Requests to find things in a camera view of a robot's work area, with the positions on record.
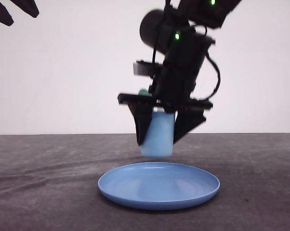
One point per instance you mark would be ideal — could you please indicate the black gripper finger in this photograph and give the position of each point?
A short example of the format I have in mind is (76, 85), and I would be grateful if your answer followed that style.
(5, 17)
(28, 6)

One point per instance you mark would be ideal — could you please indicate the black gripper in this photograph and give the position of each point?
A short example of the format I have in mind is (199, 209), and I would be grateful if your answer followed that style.
(172, 86)

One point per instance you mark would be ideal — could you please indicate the light blue plastic cup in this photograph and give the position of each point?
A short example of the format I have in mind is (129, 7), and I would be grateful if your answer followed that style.
(159, 140)

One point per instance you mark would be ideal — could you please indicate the mint green plastic spoon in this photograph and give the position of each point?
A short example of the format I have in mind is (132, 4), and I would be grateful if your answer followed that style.
(144, 92)

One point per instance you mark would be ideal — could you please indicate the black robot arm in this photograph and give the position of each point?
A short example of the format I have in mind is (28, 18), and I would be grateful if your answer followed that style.
(171, 31)

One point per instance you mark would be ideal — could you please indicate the blue plastic plate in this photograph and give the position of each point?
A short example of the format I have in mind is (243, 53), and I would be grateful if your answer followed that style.
(158, 186)

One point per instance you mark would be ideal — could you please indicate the grey table cloth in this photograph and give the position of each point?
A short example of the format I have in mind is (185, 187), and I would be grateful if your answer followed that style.
(49, 183)

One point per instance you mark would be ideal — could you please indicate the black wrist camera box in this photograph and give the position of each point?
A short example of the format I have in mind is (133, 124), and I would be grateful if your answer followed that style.
(143, 68)

